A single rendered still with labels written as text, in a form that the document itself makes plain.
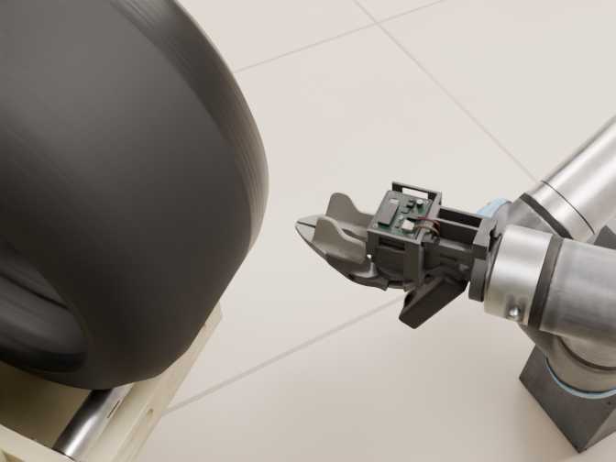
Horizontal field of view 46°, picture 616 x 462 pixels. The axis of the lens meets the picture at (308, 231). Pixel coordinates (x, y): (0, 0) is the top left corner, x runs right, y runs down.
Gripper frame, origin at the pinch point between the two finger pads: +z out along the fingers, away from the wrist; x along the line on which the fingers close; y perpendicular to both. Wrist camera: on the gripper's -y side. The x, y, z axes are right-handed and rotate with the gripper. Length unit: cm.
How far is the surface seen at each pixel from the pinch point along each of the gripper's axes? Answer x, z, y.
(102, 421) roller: 18.9, 25.9, -28.8
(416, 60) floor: -185, 50, -117
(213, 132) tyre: -1.0, 10.1, 10.7
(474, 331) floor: -74, -5, -124
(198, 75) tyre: -3.7, 12.2, 15.5
